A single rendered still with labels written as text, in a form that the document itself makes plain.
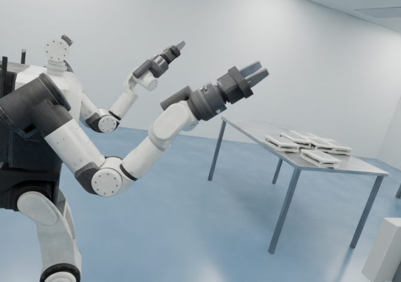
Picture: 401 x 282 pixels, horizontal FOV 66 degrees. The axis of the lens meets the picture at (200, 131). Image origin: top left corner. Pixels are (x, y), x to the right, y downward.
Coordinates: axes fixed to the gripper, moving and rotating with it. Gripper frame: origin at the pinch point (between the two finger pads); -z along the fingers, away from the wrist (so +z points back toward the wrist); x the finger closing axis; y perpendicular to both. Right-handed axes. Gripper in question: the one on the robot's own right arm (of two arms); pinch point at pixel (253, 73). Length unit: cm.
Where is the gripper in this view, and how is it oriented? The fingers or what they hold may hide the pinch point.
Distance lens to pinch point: 85.2
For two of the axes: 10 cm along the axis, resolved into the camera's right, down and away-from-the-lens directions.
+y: 4.9, 6.7, 5.6
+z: -8.5, 5.1, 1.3
